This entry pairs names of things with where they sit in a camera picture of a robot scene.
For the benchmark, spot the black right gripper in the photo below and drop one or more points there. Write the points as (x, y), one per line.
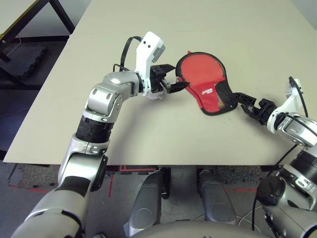
(263, 110)

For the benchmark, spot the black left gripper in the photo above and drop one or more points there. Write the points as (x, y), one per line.
(157, 79)

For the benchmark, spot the red black paddle case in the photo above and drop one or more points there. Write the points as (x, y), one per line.
(208, 99)

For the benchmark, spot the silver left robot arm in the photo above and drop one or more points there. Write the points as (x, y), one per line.
(99, 104)

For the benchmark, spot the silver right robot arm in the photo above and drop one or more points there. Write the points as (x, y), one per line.
(294, 129)

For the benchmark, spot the speckled grey foam floor mat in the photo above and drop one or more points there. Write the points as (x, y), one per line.
(235, 174)

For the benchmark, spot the grey robot right leg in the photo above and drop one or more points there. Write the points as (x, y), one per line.
(218, 203)

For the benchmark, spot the grey robot leg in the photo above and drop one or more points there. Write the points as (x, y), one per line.
(218, 203)
(146, 203)

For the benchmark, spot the short red floor tape strip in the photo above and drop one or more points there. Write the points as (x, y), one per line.
(110, 186)

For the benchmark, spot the grey robot left leg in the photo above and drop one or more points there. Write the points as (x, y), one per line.
(146, 203)

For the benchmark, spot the grey robot torso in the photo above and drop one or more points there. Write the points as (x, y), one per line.
(193, 230)

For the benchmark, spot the dark foam floor mat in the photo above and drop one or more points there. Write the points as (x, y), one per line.
(22, 62)

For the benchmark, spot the long red floor tape line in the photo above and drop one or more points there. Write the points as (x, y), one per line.
(32, 189)

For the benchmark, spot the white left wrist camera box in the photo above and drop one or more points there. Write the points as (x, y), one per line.
(148, 49)

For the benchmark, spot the black metal table frame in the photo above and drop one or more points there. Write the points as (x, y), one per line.
(63, 17)

